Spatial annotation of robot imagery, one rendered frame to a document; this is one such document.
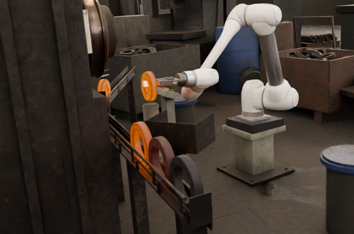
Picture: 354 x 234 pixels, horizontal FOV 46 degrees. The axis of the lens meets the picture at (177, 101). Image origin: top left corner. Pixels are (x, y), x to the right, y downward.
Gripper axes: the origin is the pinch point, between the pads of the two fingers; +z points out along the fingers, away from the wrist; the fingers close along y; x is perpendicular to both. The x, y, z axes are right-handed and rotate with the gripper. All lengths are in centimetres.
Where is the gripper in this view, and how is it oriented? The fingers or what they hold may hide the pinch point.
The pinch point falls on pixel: (148, 83)
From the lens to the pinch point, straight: 220.3
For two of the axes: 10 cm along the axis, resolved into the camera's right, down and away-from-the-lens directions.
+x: -0.2, -9.8, -2.1
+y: -4.4, -1.8, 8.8
